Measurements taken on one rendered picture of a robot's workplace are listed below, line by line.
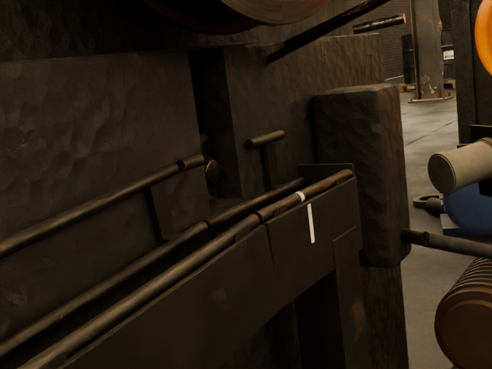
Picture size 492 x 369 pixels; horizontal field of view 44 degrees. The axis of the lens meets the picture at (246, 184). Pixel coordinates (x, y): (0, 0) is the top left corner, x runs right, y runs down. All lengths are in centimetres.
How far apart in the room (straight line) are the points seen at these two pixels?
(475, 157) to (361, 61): 24
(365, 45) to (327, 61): 14
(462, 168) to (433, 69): 862
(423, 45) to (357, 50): 854
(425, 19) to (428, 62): 62
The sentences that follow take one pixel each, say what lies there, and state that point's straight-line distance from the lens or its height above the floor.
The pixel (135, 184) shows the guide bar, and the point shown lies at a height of 76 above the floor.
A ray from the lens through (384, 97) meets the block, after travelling 79.
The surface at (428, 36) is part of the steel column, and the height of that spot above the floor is 93.
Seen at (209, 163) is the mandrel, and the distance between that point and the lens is 67.
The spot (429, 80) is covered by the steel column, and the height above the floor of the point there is 29.
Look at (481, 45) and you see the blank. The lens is 94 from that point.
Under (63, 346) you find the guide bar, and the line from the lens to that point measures 41.
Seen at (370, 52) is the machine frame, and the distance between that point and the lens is 102.
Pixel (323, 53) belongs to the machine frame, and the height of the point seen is 85.
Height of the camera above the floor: 85
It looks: 11 degrees down
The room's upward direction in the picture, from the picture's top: 7 degrees counter-clockwise
